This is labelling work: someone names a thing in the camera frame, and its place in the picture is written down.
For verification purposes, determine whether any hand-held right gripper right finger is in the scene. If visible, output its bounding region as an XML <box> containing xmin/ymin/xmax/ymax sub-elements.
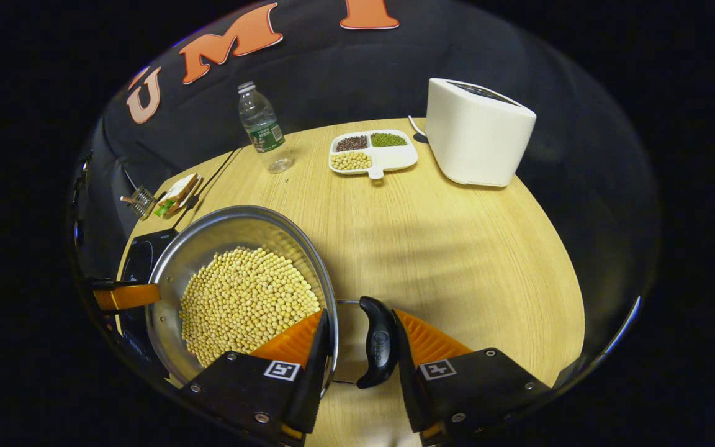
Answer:
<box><xmin>392</xmin><ymin>309</ymin><xmax>551</xmax><ymax>445</ymax></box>

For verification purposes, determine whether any white divided dish of beans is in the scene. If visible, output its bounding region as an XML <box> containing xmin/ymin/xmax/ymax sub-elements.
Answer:
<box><xmin>329</xmin><ymin>129</ymin><xmax>419</xmax><ymax>181</ymax></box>

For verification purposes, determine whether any pile of soybeans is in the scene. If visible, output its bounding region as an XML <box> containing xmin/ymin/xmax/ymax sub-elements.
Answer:
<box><xmin>179</xmin><ymin>246</ymin><xmax>321</xmax><ymax>367</ymax></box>

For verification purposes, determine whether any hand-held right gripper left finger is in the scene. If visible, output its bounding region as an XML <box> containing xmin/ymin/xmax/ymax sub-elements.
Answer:
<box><xmin>181</xmin><ymin>309</ymin><xmax>331</xmax><ymax>445</ymax></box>

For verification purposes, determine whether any metal wire holder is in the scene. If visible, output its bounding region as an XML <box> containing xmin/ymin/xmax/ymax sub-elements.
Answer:
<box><xmin>123</xmin><ymin>185</ymin><xmax>157</xmax><ymax>220</ymax></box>

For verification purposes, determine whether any steel pot with black handles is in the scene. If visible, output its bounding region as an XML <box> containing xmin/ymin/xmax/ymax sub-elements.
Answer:
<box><xmin>145</xmin><ymin>205</ymin><xmax>399</xmax><ymax>390</ymax></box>

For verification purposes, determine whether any black backdrop cloth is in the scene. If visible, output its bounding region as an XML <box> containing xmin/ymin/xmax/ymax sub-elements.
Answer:
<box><xmin>67</xmin><ymin>0</ymin><xmax>662</xmax><ymax>348</ymax></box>

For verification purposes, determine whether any clear plastic water bottle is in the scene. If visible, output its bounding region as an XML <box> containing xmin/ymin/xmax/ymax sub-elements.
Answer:
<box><xmin>237</xmin><ymin>81</ymin><xmax>295</xmax><ymax>174</ymax></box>

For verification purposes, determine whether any black induction cooktop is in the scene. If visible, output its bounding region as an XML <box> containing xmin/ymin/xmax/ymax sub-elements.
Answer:
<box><xmin>115</xmin><ymin>228</ymin><xmax>178</xmax><ymax>373</ymax></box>

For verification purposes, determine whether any white toaster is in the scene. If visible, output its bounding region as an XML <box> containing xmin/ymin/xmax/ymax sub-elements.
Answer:
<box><xmin>425</xmin><ymin>78</ymin><xmax>537</xmax><ymax>188</ymax></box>

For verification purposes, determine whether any black cooktop power cable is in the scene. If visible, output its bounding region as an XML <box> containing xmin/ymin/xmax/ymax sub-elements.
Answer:
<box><xmin>171</xmin><ymin>146</ymin><xmax>244</xmax><ymax>230</ymax></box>

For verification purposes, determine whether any sandwich with lettuce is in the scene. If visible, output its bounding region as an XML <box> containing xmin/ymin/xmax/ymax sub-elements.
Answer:
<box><xmin>154</xmin><ymin>173</ymin><xmax>203</xmax><ymax>218</ymax></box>

